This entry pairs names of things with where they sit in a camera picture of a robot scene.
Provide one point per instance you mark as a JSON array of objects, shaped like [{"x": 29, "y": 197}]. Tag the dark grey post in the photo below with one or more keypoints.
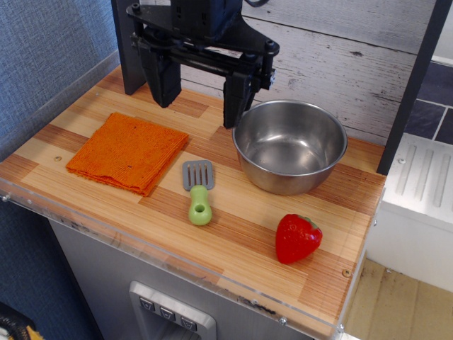
[
  {"x": 420, "y": 67},
  {"x": 133, "y": 77}
]

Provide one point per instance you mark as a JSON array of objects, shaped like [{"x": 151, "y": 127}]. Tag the red toy strawberry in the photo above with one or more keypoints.
[{"x": 296, "y": 238}]

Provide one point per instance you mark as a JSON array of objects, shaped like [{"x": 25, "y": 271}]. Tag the grey spatula green handle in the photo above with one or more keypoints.
[{"x": 198, "y": 179}]

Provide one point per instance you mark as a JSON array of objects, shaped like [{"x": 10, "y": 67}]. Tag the clear acrylic table edge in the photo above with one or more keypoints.
[{"x": 234, "y": 255}]

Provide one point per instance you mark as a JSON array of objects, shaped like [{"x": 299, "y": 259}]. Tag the yellow black object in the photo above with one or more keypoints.
[{"x": 14, "y": 327}]

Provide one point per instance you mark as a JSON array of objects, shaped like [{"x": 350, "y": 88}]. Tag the dark grey right post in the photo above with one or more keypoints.
[{"x": 420, "y": 67}]

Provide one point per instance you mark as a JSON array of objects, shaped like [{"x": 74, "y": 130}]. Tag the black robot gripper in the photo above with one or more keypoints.
[{"x": 207, "y": 35}]

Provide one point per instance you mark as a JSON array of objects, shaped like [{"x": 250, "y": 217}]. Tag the orange towel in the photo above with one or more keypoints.
[{"x": 128, "y": 153}]

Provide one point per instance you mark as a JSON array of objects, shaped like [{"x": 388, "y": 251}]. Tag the grey toy cabinet front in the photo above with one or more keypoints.
[{"x": 104, "y": 272}]

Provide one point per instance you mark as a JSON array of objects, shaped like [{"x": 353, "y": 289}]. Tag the stainless steel bowl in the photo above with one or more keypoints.
[{"x": 288, "y": 147}]

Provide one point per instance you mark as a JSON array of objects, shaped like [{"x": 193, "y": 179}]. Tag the white ribbed side unit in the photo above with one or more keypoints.
[{"x": 412, "y": 230}]

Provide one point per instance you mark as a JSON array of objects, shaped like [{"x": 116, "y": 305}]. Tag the silver dispenser button panel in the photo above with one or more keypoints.
[{"x": 160, "y": 316}]

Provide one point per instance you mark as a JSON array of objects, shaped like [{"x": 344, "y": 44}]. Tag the dark grey left post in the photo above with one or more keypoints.
[{"x": 133, "y": 77}]

